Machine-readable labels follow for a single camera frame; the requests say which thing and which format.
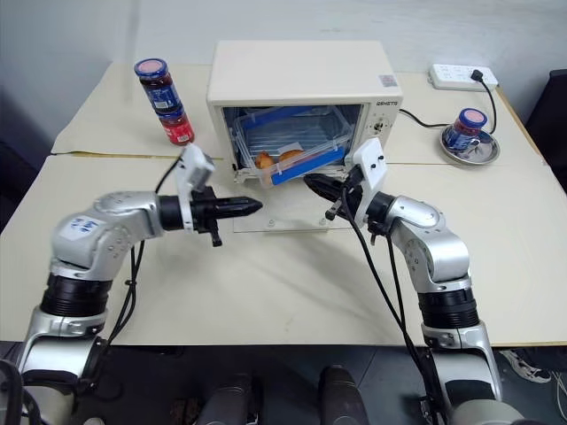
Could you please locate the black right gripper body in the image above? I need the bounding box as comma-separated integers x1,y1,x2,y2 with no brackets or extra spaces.
325,166,366,221

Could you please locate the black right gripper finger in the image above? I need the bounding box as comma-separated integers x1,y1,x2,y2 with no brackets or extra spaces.
307,183,340,202
304,174,343,189

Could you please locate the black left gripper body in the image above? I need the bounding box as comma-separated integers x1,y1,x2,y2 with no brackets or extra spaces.
190,186,223,248

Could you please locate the clear food container blue lid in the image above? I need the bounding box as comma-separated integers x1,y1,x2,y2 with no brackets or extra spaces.
233,105,352,189

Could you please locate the glass toaster oven door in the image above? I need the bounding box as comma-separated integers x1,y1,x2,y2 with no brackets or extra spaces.
231,170,358,234

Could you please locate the cream toaster oven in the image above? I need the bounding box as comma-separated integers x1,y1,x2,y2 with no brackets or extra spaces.
206,40,405,185

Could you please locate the red label jam jar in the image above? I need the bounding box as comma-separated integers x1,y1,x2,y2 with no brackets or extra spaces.
157,108,197,147

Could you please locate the blue label jam jar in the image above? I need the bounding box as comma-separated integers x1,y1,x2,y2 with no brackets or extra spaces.
134,57,183,118
448,107,489,152

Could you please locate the round metal plate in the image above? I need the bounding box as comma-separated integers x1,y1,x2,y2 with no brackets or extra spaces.
439,125,501,166

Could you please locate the white power strip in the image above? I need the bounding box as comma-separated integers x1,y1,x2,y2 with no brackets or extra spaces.
427,63,500,92

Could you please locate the dark rounded shape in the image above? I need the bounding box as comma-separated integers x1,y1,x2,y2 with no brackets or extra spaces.
318,364,369,425
194,374,263,425

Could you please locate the black chair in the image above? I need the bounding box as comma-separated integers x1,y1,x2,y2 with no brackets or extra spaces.
524,68,567,189

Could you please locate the white and black shoe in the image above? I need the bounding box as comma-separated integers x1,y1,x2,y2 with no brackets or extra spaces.
499,348,554,384

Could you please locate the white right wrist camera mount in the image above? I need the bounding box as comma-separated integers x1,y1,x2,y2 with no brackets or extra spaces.
348,136,388,223

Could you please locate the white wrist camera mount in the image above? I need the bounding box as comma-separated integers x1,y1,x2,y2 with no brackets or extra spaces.
175,143,217,232
348,136,388,223

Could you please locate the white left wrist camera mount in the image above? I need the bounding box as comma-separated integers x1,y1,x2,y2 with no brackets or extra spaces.
175,143,217,232

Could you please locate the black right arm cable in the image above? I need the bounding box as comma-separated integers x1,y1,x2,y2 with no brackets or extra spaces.
341,176,447,425

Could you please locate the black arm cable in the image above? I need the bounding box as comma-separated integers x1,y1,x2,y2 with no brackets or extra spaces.
341,176,447,425
105,153,187,355

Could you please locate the black toaster oven cord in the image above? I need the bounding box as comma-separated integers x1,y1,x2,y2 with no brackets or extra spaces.
398,108,454,130

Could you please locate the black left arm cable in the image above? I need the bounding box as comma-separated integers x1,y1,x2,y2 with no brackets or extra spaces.
105,153,187,355

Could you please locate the black plug cord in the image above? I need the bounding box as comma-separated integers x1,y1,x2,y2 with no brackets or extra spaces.
479,79,498,135

